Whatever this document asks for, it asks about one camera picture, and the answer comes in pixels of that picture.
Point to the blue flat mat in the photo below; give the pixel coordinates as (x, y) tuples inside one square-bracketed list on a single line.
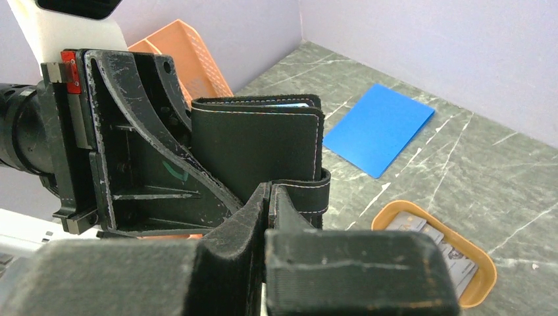
[(377, 129)]

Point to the silver VIP card stack left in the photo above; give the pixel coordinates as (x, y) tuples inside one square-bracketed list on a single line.
[(405, 221)]

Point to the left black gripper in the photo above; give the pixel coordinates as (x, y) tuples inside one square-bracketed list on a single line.
[(118, 130)]

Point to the silver vip card stack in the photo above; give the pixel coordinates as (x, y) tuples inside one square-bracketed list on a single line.
[(405, 221), (461, 268)]

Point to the black card holder wallet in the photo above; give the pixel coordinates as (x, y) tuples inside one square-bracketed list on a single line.
[(245, 141)]

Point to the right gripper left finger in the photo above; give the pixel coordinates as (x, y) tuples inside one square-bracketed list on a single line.
[(219, 274)]

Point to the silver VIP card stack right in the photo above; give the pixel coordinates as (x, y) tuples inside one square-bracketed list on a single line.
[(461, 268)]

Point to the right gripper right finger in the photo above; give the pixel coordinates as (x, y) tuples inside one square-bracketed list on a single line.
[(351, 272)]

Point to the yellow oval tray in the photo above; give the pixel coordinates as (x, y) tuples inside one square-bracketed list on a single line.
[(483, 280)]

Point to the orange mesh file rack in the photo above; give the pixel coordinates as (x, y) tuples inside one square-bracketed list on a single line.
[(198, 74)]

